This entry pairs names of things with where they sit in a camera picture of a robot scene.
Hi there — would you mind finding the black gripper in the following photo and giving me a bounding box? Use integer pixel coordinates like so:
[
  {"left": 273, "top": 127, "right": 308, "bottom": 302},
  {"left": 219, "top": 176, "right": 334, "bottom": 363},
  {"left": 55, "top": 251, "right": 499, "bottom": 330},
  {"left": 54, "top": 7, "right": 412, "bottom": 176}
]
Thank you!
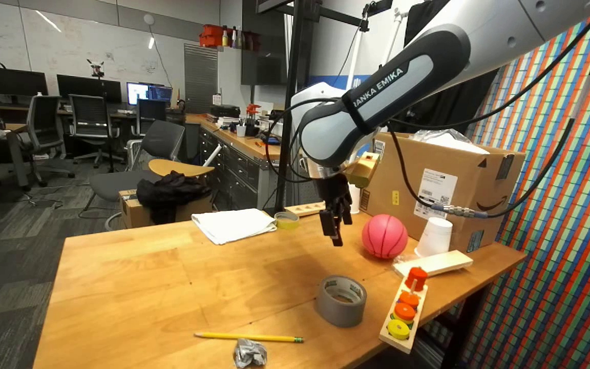
[{"left": 317, "top": 172, "right": 356, "bottom": 247}]

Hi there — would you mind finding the red toy basketball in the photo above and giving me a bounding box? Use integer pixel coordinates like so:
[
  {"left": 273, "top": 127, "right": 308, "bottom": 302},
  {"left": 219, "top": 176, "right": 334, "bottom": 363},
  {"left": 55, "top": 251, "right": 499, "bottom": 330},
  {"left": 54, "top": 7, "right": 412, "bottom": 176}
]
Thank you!
[{"left": 360, "top": 212, "right": 409, "bottom": 263}]

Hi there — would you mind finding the crumpled grey tape ball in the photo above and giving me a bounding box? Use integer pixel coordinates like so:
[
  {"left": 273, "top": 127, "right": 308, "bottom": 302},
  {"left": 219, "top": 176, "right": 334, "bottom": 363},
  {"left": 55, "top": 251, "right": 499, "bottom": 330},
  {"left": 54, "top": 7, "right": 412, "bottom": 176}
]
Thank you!
[{"left": 231, "top": 337, "right": 270, "bottom": 369}]

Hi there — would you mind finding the small yellow tape roll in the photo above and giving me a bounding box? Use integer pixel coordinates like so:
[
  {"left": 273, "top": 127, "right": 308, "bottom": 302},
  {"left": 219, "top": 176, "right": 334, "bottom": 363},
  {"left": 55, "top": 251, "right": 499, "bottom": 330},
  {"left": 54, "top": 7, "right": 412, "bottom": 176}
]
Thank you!
[{"left": 273, "top": 208, "right": 301, "bottom": 231}]

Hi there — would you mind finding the white paper pad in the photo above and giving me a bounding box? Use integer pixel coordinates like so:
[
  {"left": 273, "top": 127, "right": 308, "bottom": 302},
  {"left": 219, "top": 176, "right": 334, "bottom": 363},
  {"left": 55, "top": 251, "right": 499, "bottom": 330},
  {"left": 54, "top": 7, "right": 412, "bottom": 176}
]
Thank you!
[{"left": 191, "top": 207, "right": 278, "bottom": 246}]

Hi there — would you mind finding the white plastic cup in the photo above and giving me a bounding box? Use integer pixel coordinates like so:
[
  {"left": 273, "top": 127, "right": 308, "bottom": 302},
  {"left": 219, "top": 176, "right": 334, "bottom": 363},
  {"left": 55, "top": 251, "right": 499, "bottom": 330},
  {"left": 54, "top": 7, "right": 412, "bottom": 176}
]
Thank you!
[{"left": 413, "top": 212, "right": 455, "bottom": 260}]

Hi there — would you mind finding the white plastic-wrapped block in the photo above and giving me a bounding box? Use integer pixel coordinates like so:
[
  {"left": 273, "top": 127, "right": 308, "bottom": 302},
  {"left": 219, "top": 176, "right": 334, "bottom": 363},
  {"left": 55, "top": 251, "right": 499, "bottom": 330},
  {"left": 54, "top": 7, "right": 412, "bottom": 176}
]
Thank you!
[{"left": 391, "top": 247, "right": 476, "bottom": 278}]

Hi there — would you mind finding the wooden workbench with drawers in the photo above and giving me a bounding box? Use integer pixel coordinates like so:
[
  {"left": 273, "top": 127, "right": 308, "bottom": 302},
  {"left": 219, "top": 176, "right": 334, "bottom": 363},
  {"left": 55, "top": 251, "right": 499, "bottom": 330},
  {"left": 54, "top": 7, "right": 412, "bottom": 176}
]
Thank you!
[{"left": 185, "top": 110, "right": 292, "bottom": 211}]

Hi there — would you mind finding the wooden peg stacking board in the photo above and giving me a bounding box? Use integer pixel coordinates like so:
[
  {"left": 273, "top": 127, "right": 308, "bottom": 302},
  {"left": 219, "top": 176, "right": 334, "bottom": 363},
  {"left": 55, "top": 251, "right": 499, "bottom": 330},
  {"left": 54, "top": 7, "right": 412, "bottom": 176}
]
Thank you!
[{"left": 377, "top": 275, "right": 431, "bottom": 356}]

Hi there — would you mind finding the yellow pencil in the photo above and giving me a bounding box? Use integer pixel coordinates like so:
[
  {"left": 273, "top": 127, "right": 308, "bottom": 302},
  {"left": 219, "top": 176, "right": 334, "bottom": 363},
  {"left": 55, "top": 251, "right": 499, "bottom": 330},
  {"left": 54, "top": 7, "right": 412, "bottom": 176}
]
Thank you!
[{"left": 192, "top": 330, "right": 308, "bottom": 346}]

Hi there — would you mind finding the large brown cardboard box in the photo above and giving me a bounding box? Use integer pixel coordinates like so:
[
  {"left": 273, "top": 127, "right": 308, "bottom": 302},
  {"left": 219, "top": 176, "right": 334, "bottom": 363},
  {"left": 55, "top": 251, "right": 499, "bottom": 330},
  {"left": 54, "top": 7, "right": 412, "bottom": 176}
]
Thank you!
[{"left": 365, "top": 131, "right": 528, "bottom": 254}]

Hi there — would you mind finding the black bag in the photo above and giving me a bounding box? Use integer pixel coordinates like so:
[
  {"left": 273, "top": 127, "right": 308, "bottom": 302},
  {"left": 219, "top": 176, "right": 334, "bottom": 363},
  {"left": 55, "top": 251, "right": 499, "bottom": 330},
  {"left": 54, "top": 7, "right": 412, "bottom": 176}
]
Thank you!
[{"left": 136, "top": 169, "right": 209, "bottom": 223}]

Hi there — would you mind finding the round wooden stool top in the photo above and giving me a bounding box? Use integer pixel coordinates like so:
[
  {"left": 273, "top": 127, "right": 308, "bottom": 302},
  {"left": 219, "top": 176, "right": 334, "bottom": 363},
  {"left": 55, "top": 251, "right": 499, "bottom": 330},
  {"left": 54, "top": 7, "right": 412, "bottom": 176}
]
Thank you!
[{"left": 146, "top": 157, "right": 217, "bottom": 181}]

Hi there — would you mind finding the grey office chair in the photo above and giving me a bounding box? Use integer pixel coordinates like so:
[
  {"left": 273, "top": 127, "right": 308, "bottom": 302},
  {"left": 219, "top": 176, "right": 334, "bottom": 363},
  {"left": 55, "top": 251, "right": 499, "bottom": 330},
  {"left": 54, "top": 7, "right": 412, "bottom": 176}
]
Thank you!
[{"left": 88, "top": 118, "right": 188, "bottom": 202}]

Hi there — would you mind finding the low cardboard box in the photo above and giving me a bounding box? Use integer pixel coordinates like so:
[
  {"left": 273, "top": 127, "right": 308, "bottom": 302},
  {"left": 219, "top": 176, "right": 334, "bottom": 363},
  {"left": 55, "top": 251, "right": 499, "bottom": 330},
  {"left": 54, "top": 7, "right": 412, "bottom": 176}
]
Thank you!
[{"left": 117, "top": 189, "right": 217, "bottom": 229}]

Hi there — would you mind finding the red container on shelf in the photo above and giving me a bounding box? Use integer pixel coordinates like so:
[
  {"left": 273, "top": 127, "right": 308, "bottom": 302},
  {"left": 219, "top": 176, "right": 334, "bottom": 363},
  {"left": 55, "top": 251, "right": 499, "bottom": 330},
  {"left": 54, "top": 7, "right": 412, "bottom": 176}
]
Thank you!
[{"left": 198, "top": 23, "right": 225, "bottom": 49}]

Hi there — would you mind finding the lit blue monitor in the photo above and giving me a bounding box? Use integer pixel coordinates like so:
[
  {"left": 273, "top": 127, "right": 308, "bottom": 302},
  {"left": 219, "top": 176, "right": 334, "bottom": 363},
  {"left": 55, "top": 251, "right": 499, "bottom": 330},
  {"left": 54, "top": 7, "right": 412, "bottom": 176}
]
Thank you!
[{"left": 127, "top": 80, "right": 175, "bottom": 108}]

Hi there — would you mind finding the black office chair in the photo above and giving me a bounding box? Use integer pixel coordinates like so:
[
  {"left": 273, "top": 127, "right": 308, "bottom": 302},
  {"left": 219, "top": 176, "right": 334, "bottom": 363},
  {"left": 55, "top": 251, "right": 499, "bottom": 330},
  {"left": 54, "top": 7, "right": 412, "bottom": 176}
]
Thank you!
[
  {"left": 67, "top": 92, "right": 127, "bottom": 172},
  {"left": 24, "top": 92, "right": 78, "bottom": 189}
]

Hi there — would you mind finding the wide black monitor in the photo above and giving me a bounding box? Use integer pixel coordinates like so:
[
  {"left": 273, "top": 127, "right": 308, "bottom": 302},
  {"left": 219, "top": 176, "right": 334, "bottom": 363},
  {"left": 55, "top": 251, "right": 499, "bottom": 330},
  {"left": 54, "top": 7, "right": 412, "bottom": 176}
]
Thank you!
[{"left": 0, "top": 61, "right": 49, "bottom": 107}]

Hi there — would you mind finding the yellow wrist camera mount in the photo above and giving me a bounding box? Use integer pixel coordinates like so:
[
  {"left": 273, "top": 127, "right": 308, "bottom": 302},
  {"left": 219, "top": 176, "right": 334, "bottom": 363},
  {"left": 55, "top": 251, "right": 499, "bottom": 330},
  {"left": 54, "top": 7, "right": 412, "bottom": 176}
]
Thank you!
[{"left": 346, "top": 152, "right": 382, "bottom": 191}]

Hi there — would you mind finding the grey duct tape roll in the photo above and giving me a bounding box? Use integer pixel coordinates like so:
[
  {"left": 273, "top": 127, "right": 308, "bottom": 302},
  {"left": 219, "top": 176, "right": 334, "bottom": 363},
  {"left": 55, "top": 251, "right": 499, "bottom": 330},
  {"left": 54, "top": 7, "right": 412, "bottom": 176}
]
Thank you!
[{"left": 313, "top": 275, "right": 369, "bottom": 328}]

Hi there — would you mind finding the tall red-orange ring stack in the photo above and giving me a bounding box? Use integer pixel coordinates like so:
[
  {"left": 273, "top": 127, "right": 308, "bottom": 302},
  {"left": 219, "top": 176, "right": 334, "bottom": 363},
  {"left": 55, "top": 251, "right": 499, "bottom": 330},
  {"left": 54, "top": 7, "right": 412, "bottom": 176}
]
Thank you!
[{"left": 403, "top": 264, "right": 431, "bottom": 293}]

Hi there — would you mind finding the orange ring stack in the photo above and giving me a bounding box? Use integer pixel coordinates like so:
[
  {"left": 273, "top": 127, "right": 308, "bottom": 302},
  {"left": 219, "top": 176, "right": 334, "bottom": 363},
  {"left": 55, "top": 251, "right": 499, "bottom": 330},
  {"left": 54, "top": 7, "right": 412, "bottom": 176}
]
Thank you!
[
  {"left": 393, "top": 302, "right": 419, "bottom": 323},
  {"left": 397, "top": 291, "right": 423, "bottom": 310}
]

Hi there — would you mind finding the yellow ring stack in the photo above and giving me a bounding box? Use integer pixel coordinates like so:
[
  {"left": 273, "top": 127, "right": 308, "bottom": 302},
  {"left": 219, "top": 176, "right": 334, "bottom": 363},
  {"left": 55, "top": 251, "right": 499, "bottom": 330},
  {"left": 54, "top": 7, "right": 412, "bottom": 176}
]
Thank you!
[{"left": 385, "top": 318, "right": 413, "bottom": 343}]

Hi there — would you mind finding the black camera stand pole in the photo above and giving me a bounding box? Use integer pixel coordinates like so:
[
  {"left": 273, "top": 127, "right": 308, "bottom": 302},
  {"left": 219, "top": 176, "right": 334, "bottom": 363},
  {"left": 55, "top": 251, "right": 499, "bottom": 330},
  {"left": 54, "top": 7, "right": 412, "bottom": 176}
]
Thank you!
[{"left": 273, "top": 0, "right": 372, "bottom": 212}]

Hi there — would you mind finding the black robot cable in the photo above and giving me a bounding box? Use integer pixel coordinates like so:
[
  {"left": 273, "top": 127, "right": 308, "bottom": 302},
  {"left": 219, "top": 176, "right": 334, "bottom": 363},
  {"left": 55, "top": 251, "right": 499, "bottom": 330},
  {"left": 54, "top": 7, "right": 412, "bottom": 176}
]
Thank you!
[{"left": 385, "top": 7, "right": 590, "bottom": 222}]

